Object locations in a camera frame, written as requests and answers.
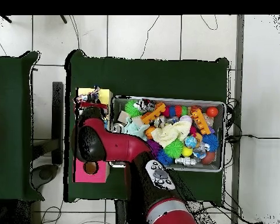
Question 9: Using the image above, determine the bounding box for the dark green table cloth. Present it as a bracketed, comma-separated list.
[0, 50, 45, 202]
[63, 50, 230, 207]

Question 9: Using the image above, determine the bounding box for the orange toy brick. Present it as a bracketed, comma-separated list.
[190, 108, 211, 135]
[139, 101, 166, 124]

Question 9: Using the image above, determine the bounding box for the grey round stand base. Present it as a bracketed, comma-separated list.
[30, 163, 60, 190]

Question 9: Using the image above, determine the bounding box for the colourful patterned cloth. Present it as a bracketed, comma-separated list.
[75, 86, 102, 104]

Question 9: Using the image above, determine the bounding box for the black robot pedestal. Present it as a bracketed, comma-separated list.
[114, 199, 150, 224]

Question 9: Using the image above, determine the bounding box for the crushed black red can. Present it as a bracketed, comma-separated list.
[134, 99, 156, 113]

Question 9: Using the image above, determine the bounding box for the black upright panel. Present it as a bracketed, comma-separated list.
[51, 81, 64, 165]

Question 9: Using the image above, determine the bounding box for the crushed silver can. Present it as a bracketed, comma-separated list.
[112, 122, 125, 134]

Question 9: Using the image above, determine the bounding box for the blue globe ball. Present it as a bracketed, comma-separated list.
[184, 135, 198, 149]

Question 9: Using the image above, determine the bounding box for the mint green waffle cloth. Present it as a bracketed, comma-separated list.
[124, 116, 151, 141]

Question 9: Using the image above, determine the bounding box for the wooden box with three holes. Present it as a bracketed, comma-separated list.
[73, 87, 114, 183]

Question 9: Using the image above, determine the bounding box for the shallow mesh bin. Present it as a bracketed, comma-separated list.
[108, 95, 226, 173]

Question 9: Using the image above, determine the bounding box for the cream waffle cloth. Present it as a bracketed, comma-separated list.
[150, 120, 192, 148]

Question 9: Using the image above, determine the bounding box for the green fuzzy ball with eyes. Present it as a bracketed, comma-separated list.
[124, 99, 143, 117]

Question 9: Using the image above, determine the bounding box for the black power cable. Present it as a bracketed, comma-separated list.
[225, 134, 280, 144]

